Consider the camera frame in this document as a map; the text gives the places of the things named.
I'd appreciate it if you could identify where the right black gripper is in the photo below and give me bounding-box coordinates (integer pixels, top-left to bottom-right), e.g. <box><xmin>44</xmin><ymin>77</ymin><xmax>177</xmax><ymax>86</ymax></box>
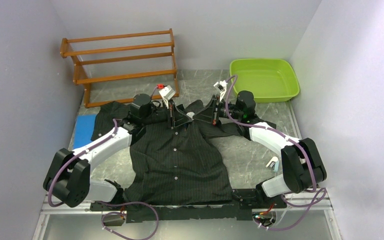
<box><xmin>192</xmin><ymin>94</ymin><xmax>243</xmax><ymax>125</ymax></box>

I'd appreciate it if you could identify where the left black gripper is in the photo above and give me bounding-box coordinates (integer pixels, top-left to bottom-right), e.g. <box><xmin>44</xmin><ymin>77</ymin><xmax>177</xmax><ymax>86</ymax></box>
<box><xmin>142</xmin><ymin>98</ymin><xmax>192</xmax><ymax>129</ymax></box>

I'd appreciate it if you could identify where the black pinstriped shirt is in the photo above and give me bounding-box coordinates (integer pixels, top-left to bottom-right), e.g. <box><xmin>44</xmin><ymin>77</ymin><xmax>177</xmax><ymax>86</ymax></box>
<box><xmin>90</xmin><ymin>99</ymin><xmax>278</xmax><ymax>206</ymax></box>

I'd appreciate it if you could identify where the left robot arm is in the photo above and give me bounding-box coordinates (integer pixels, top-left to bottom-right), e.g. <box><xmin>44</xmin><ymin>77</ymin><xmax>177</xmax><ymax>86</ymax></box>
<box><xmin>43</xmin><ymin>93</ymin><xmax>193</xmax><ymax>210</ymax></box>

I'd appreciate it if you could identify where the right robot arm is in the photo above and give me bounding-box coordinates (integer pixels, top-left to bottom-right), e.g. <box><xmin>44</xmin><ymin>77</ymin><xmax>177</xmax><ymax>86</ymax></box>
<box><xmin>192</xmin><ymin>90</ymin><xmax>327</xmax><ymax>208</ymax></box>

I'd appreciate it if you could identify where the green plastic basin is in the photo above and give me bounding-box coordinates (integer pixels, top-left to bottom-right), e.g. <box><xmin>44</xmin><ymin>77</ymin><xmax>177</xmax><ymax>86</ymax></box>
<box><xmin>229</xmin><ymin>58</ymin><xmax>300</xmax><ymax>103</ymax></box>

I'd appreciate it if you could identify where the blue flat mat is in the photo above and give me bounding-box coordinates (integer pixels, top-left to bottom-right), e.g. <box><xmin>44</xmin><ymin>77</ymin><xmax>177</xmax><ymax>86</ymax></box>
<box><xmin>73</xmin><ymin>114</ymin><xmax>96</xmax><ymax>149</ymax></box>

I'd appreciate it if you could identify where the black base beam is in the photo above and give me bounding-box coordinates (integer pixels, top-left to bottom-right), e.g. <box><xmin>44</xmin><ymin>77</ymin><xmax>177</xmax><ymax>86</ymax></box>
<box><xmin>90</xmin><ymin>188</ymin><xmax>287</xmax><ymax>223</ymax></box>

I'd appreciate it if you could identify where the orange wooden shoe rack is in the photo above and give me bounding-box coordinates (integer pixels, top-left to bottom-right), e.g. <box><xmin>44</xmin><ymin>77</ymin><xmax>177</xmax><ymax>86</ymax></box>
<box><xmin>59</xmin><ymin>28</ymin><xmax>180</xmax><ymax>108</ymax></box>

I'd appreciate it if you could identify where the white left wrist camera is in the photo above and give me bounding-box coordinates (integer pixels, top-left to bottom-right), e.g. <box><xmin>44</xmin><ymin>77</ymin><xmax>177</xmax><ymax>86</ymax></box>
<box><xmin>158</xmin><ymin>85</ymin><xmax>176</xmax><ymax>109</ymax></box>

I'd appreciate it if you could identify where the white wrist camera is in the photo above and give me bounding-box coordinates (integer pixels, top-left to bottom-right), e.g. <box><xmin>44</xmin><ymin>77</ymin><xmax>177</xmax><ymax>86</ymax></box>
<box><xmin>158</xmin><ymin>85</ymin><xmax>176</xmax><ymax>109</ymax></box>
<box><xmin>213</xmin><ymin>80</ymin><xmax>228</xmax><ymax>102</ymax></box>

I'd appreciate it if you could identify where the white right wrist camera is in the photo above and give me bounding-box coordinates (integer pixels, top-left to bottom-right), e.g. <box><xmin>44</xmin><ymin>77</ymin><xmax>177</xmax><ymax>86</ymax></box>
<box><xmin>213</xmin><ymin>80</ymin><xmax>228</xmax><ymax>102</ymax></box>

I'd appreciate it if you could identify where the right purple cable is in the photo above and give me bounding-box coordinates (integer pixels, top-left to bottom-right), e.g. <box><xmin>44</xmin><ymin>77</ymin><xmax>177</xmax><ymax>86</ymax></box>
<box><xmin>223</xmin><ymin>74</ymin><xmax>327</xmax><ymax>232</ymax></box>

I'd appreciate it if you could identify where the purple cable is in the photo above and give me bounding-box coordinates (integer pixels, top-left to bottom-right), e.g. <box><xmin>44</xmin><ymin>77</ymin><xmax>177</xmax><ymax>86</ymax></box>
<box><xmin>47</xmin><ymin>85</ymin><xmax>160</xmax><ymax>240</ymax></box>
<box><xmin>223</xmin><ymin>74</ymin><xmax>327</xmax><ymax>232</ymax></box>

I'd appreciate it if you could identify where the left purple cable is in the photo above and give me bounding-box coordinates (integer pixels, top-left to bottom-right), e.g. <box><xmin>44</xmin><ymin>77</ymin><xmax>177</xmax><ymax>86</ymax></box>
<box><xmin>47</xmin><ymin>85</ymin><xmax>160</xmax><ymax>240</ymax></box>

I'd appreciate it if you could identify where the aluminium frame rail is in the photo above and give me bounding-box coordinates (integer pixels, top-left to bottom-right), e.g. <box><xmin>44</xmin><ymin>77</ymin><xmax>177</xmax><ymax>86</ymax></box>
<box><xmin>40</xmin><ymin>190</ymin><xmax>333</xmax><ymax>215</ymax></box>

